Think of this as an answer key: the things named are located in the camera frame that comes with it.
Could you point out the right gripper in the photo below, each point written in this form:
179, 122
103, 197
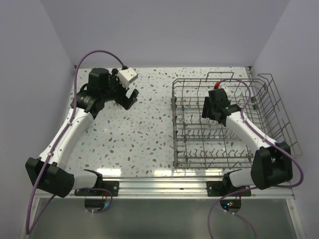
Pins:
206, 113

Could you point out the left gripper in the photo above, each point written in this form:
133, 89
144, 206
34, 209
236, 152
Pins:
114, 79

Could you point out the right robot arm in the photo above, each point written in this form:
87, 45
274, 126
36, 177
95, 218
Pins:
271, 163

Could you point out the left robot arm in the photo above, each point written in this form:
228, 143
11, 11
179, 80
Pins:
48, 172

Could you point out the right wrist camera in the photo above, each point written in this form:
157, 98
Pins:
225, 88

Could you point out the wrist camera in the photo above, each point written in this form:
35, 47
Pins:
127, 76
225, 88

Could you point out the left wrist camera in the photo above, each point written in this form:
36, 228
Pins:
127, 76

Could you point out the grey wire dish rack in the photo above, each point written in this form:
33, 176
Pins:
206, 144

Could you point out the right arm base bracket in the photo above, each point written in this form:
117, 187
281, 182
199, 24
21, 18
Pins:
215, 188

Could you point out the aluminium mounting rail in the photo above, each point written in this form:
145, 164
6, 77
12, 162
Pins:
188, 187

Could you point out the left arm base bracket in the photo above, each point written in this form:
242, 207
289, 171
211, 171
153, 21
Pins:
112, 187

